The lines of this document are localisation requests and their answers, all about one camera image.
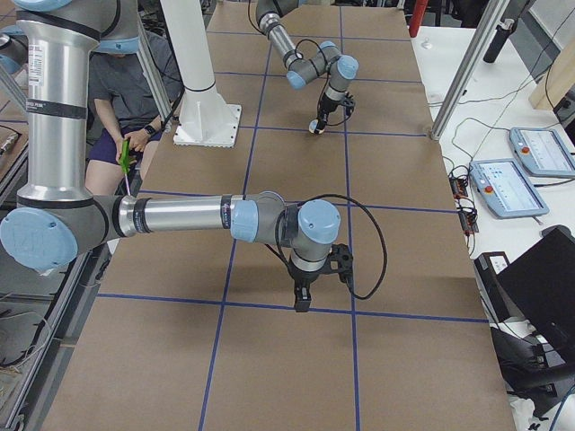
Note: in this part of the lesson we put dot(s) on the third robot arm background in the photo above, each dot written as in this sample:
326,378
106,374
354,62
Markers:
14,48

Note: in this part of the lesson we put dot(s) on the black monitor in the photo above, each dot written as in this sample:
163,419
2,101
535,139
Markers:
541,284

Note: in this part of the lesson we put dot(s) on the black cylinder on table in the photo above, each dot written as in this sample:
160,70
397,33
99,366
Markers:
502,32

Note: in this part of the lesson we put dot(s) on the near teach pendant tablet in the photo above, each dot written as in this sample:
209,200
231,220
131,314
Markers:
506,189

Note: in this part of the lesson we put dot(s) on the seated person grey shirt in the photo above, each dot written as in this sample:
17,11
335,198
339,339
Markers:
125,105

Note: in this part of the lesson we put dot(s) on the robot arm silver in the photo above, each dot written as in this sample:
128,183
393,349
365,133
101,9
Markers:
339,69
57,218

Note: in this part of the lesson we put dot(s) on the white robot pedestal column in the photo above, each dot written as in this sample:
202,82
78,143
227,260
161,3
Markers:
205,117

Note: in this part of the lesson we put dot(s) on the small electronics board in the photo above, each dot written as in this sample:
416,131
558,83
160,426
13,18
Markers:
459,186

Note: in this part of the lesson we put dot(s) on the far teach pendant tablet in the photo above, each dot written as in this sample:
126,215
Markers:
542,152

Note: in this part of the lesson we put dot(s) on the red pole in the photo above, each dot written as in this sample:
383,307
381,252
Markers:
418,12

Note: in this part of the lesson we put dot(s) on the green handled grabber stick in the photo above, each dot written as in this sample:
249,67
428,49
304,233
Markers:
125,161

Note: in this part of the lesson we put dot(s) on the teach pendant tablet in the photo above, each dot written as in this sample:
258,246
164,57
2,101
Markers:
542,152
506,189

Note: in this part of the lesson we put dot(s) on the aluminium frame post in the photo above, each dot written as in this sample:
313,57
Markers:
476,48

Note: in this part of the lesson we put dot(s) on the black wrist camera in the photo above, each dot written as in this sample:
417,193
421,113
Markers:
340,261
348,104

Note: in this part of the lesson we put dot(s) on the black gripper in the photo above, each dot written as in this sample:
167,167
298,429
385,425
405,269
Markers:
302,278
325,109

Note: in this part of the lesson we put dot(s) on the white blue call bell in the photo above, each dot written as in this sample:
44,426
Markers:
316,127

